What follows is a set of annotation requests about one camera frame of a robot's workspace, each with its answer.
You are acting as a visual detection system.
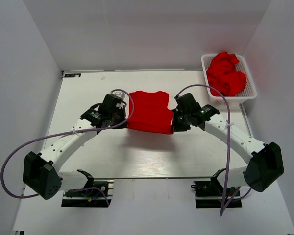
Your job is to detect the red t shirt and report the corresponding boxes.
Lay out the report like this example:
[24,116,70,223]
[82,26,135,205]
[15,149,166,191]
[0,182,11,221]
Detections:
[127,91,173,135]

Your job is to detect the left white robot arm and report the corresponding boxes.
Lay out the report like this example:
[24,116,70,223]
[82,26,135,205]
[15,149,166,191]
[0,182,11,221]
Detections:
[23,91,127,200]

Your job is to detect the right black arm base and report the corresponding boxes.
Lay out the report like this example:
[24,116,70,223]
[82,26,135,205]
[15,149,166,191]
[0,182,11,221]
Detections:
[191,180,242,209]

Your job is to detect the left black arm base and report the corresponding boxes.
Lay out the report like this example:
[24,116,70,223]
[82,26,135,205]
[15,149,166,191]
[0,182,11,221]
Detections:
[61,180,114,208]

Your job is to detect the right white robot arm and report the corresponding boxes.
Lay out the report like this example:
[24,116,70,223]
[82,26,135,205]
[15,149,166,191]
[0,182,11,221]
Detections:
[172,93,284,196]

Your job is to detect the red t shirts pile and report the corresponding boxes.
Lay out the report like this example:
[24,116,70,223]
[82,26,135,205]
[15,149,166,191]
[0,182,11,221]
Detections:
[206,52,246,97]

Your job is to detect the blue table label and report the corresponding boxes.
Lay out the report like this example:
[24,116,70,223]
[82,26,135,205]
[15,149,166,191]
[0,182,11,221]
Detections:
[64,73,81,78]

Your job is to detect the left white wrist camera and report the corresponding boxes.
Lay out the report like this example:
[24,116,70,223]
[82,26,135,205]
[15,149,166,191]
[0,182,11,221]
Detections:
[111,91,127,109]

